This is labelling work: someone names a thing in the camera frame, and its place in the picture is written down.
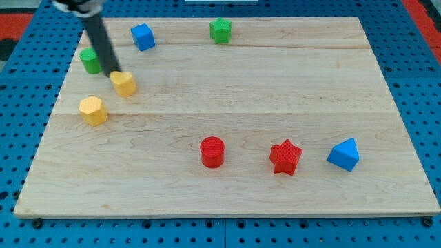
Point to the yellow hexagon block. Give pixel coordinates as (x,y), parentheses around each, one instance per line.
(93,110)

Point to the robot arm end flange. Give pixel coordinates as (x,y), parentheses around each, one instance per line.
(80,8)

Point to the light wooden board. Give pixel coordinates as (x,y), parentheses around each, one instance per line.
(312,80)

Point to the red cylinder block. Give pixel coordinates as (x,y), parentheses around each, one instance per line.
(212,152)

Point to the red star block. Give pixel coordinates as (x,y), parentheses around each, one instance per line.
(285,157)

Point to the green star block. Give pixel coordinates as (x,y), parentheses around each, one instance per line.
(220,30)

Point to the yellow heart block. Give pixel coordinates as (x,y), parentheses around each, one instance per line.
(123,82)

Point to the blue cube block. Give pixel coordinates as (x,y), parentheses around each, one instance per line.
(143,37)

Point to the blue triangular prism block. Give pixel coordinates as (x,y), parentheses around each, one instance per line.
(345,155)

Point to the green cylinder block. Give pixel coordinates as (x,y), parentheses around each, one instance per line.
(90,61)

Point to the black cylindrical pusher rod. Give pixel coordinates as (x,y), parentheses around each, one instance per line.
(100,40)

